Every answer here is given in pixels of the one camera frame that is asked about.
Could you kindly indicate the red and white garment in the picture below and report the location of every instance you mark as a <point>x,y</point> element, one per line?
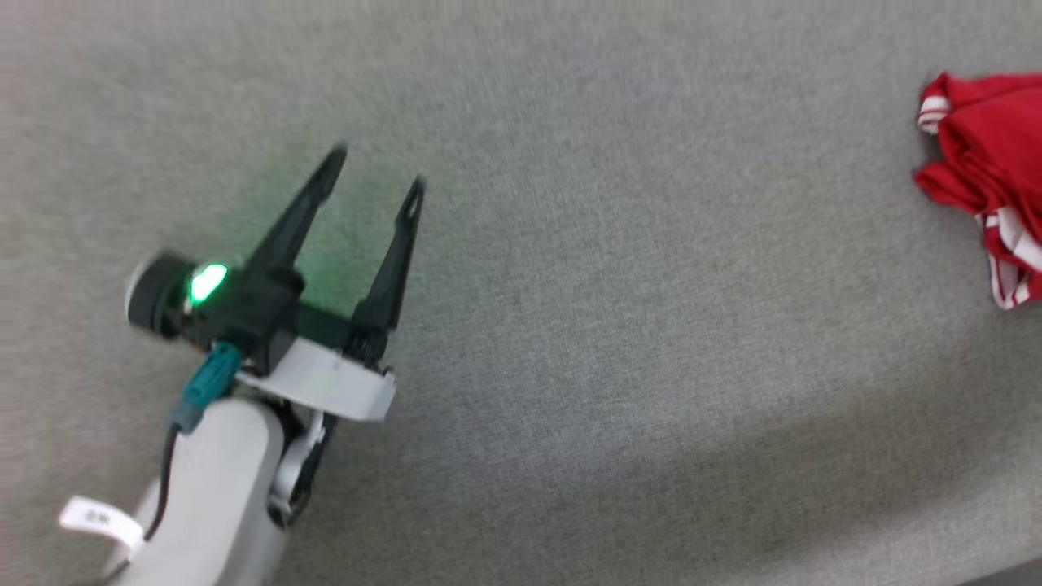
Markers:
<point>993,146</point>

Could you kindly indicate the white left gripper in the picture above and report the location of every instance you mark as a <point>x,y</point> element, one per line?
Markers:
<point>334,382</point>

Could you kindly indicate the teal left camera connector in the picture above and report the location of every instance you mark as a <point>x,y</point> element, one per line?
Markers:
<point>207,382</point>

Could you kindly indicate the grey fabric sofa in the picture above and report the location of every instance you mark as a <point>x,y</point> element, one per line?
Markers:
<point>610,325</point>

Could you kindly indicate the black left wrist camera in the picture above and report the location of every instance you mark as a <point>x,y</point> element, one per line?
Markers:
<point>244,313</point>

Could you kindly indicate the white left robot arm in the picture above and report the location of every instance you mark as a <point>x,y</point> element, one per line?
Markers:
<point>212,488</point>

